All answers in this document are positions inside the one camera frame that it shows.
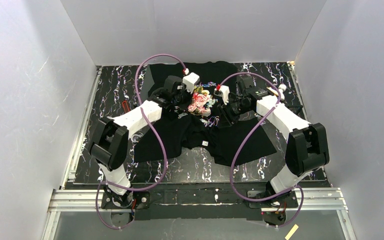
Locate black printed t-shirt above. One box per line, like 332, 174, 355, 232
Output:
134, 61, 277, 166

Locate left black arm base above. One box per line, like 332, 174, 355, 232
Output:
98, 191, 151, 210

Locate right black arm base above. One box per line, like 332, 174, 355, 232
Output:
246, 189, 300, 210

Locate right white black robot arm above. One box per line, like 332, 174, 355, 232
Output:
214, 77, 330, 202

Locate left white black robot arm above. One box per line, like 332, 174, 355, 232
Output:
87, 72, 200, 197

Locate orange white toy tool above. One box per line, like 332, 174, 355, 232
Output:
265, 84, 288, 96

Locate black marble pattern mat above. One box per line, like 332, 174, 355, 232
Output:
69, 62, 304, 185

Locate beige tape strip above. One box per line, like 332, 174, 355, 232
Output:
284, 224, 299, 240

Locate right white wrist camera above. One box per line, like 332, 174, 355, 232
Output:
213, 84, 230, 105

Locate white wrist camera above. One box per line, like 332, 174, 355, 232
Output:
182, 68, 200, 93
213, 84, 230, 105

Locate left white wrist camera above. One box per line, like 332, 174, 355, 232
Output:
182, 68, 200, 93

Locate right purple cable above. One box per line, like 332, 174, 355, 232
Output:
215, 72, 305, 229

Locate purple cable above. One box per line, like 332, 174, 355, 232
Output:
215, 72, 305, 229
95, 53, 190, 231

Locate red handled tool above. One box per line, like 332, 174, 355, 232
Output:
121, 100, 131, 113

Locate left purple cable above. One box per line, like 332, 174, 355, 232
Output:
95, 53, 190, 231

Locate aluminium rail frame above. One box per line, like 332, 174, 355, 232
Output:
41, 62, 357, 240

